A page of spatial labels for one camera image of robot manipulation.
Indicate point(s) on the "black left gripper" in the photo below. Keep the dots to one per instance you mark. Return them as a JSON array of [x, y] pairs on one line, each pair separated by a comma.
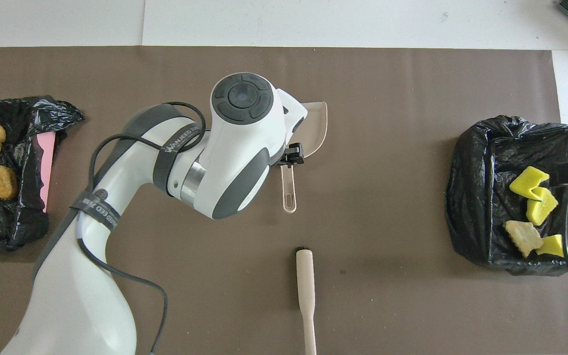
[[284, 159]]

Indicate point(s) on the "beige plastic dustpan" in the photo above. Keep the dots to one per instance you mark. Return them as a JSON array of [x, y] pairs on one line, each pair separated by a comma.
[[313, 128]]

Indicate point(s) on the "notched yellow sponge piece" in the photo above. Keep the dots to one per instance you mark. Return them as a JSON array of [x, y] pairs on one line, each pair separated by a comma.
[[541, 207]]

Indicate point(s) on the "striped croissant toy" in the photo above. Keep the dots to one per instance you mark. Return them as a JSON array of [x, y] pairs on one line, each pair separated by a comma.
[[523, 238]]

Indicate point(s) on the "beige hand brush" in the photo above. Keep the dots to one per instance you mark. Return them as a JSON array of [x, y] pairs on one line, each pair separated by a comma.
[[306, 281]]

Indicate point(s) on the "brown nugget toy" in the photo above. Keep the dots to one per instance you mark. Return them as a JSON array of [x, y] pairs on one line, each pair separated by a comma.
[[2, 182]]

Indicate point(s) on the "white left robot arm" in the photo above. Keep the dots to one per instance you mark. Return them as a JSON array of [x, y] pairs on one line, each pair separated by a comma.
[[116, 222]]

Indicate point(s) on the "black bag lined bin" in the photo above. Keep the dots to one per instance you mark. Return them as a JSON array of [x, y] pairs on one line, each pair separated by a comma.
[[476, 197]]

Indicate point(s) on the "black bag on pink bin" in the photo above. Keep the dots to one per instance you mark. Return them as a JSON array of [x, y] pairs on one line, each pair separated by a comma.
[[17, 222]]

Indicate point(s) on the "brown table mat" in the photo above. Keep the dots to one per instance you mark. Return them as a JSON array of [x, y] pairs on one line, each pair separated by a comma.
[[412, 98]]

